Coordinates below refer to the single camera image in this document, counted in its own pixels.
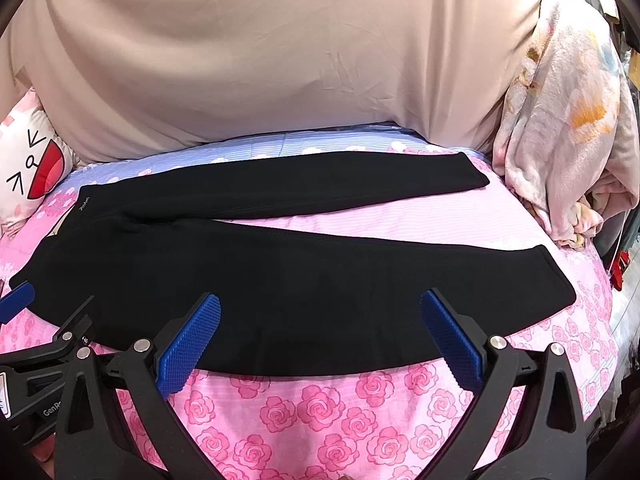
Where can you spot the floral beige blanket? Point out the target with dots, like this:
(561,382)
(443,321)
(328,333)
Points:
(568,142)

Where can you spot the black pants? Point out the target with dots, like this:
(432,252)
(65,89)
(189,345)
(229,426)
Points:
(292,303)

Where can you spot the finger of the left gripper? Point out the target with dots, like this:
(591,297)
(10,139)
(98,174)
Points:
(76,331)
(16,301)

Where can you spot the cat face pillow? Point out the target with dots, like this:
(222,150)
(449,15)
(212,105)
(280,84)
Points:
(34,160)

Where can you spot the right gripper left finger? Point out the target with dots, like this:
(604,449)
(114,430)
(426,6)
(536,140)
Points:
(92,436)

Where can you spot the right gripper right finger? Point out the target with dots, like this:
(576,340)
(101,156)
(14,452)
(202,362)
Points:
(547,438)

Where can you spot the beige duvet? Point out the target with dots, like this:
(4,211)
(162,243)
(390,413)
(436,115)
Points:
(130,78)

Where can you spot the pink rose bed sheet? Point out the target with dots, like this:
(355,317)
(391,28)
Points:
(377,425)

